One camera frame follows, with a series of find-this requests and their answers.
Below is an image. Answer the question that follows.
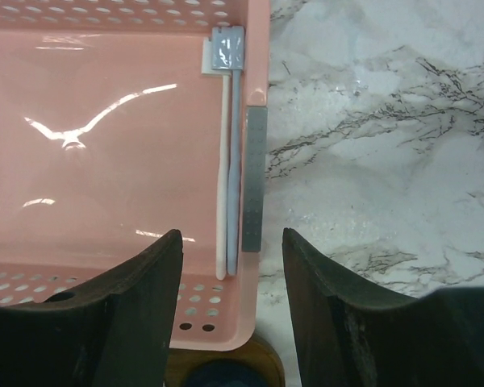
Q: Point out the grey capped toothbrush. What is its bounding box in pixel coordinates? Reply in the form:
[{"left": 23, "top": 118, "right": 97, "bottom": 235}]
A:
[{"left": 211, "top": 26, "right": 245, "bottom": 276}]

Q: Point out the dark blue mug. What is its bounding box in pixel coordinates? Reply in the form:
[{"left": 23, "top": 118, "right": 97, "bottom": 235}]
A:
[{"left": 183, "top": 360, "right": 269, "bottom": 387}]

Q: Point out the pink plastic basket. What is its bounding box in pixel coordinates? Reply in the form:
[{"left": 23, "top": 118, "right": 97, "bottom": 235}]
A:
[{"left": 0, "top": 1, "right": 270, "bottom": 351}]

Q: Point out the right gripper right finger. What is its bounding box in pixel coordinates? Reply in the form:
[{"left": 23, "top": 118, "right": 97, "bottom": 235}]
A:
[{"left": 282, "top": 228, "right": 484, "bottom": 386}]

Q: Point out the brown wooden oval tray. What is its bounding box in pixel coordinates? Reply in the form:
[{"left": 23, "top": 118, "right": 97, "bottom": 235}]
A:
[{"left": 164, "top": 335, "right": 286, "bottom": 386}]

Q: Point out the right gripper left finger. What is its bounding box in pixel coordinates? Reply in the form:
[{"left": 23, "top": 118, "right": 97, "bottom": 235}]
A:
[{"left": 0, "top": 230, "right": 183, "bottom": 386}]

